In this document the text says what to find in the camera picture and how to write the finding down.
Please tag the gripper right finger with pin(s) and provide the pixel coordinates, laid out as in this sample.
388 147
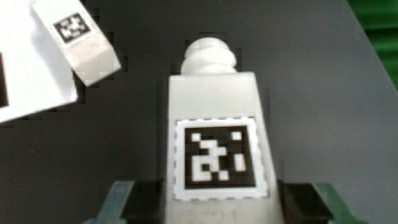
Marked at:
344 216

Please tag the white table leg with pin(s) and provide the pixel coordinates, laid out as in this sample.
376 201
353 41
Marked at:
221 184
81 39

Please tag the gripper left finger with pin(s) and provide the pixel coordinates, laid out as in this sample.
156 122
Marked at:
113 208

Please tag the white marker base sheet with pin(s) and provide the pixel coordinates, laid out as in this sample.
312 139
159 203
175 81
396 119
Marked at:
37 76

